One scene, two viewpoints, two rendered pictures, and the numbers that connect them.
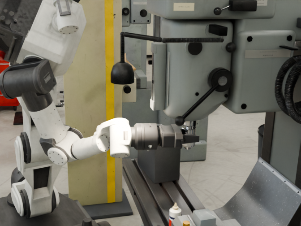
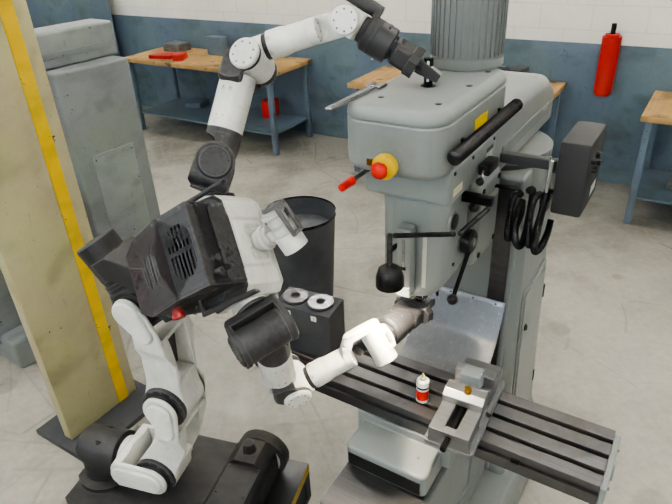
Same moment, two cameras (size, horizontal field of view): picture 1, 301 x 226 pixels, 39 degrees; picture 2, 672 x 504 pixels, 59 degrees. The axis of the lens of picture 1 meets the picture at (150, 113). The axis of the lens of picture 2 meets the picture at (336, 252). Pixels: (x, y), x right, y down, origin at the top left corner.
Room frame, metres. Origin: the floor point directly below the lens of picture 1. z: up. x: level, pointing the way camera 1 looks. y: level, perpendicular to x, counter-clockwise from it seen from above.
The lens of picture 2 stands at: (0.40, 1.04, 2.27)
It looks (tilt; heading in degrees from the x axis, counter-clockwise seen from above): 30 degrees down; 318
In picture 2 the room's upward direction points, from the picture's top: 3 degrees counter-clockwise
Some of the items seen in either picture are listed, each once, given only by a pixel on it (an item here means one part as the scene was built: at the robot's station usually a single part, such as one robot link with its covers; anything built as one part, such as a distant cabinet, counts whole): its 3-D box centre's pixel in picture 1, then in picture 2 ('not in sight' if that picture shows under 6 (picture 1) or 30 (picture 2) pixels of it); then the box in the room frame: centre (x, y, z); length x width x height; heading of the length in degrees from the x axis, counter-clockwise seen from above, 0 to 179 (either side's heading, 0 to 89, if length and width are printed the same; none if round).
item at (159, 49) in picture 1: (158, 76); (405, 260); (1.29, -0.02, 1.45); 0.04 x 0.04 x 0.21; 14
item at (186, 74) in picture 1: (193, 67); (424, 234); (1.32, -0.13, 1.47); 0.21 x 0.19 x 0.32; 14
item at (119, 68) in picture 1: (122, 71); (389, 275); (1.25, 0.09, 1.47); 0.07 x 0.07 x 0.06
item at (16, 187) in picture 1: (35, 196); (153, 458); (1.89, 0.58, 0.68); 0.21 x 0.20 x 0.13; 29
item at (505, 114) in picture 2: not in sight; (487, 128); (1.19, -0.20, 1.79); 0.45 x 0.04 x 0.04; 104
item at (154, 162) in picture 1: (157, 151); (309, 321); (1.74, -0.04, 1.00); 0.22 x 0.12 x 0.20; 21
